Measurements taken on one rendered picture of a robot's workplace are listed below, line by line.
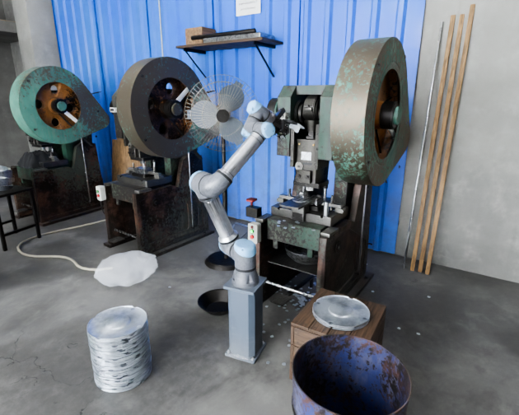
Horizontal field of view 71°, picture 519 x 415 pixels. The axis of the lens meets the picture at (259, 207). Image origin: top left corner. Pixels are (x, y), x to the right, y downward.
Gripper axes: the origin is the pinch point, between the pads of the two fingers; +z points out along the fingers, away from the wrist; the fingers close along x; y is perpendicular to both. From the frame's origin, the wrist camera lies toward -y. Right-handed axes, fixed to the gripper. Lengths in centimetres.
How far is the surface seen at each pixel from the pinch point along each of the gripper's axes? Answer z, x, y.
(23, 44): -129, -439, -289
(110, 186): -26, -209, -19
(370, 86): -6, 52, 1
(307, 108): 7.3, 3.3, -20.6
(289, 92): -1.6, -4.3, -31.4
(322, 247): 38, -8, 59
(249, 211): 17, -55, 30
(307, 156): 23.2, -8.9, 1.3
